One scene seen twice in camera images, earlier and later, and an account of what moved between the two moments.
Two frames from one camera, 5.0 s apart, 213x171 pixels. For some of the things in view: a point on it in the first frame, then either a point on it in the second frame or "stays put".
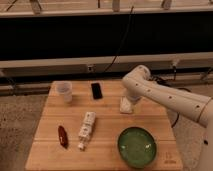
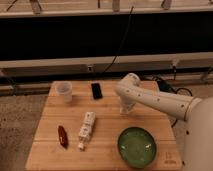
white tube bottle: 86,130 stays put
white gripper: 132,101 -> 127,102
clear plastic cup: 65,90 stays put
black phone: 96,91 stays put
